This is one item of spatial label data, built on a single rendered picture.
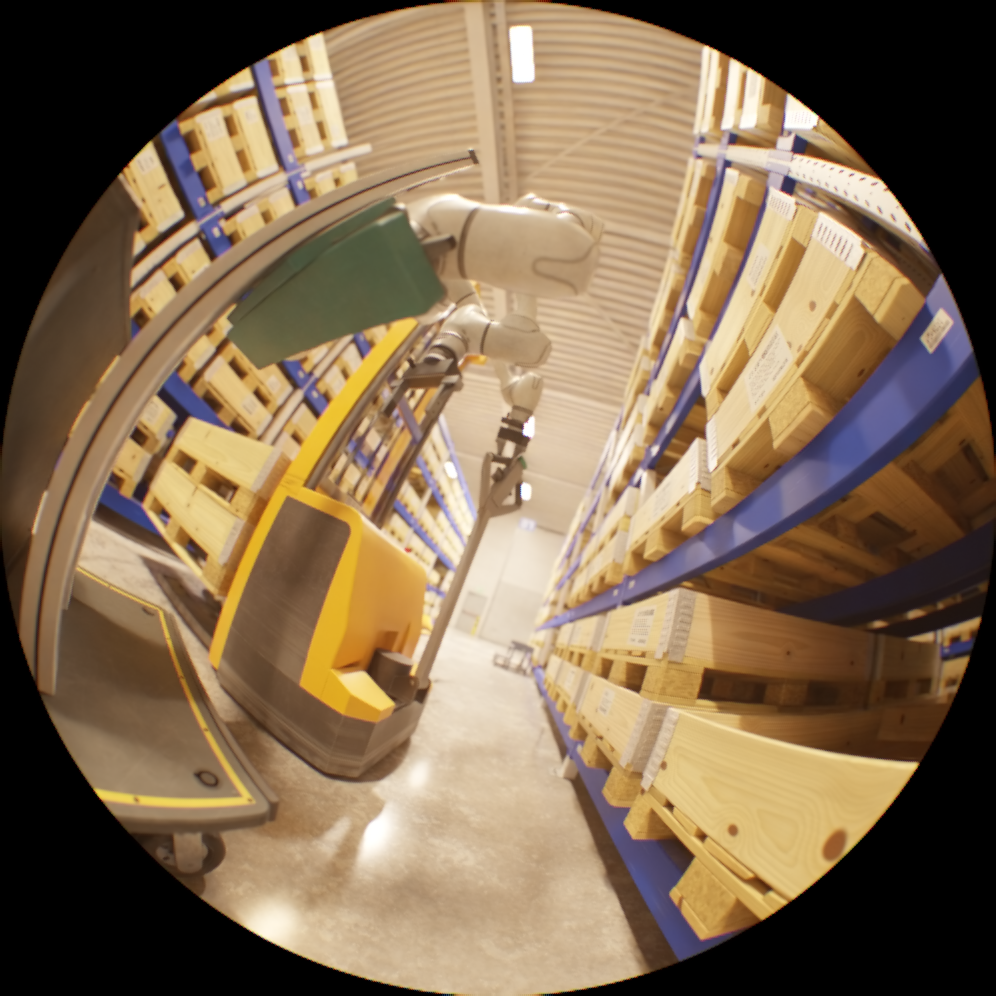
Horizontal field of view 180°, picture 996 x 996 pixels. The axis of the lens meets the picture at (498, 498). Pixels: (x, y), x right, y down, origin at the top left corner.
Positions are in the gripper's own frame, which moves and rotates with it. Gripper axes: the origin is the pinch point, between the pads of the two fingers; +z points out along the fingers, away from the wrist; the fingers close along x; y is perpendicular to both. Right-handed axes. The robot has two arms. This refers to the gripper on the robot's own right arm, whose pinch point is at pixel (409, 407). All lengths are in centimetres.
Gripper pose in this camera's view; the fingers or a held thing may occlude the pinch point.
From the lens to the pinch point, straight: 71.2
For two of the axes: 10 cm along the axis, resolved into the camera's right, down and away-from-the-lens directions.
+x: 8.9, 1.6, -4.3
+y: -3.1, -4.8, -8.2
